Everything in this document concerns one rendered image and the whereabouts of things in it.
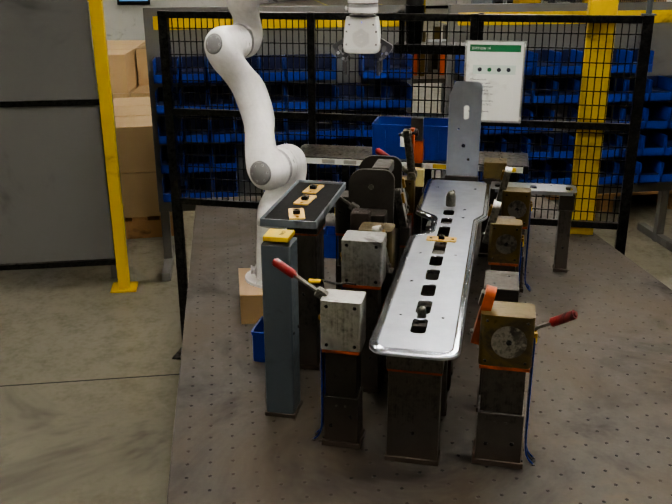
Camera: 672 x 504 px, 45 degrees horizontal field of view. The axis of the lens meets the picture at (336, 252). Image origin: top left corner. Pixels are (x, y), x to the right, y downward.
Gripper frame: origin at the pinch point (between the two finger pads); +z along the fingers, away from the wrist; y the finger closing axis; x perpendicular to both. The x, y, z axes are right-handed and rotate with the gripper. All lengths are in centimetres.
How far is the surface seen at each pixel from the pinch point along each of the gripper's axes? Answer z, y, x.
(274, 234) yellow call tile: 29, -9, -61
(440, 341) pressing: 45, 30, -76
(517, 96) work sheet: 20, 44, 90
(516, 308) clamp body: 39, 45, -69
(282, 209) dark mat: 29, -12, -42
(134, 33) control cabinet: 44, -355, 601
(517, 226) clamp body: 41, 46, -8
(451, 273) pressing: 45, 30, -37
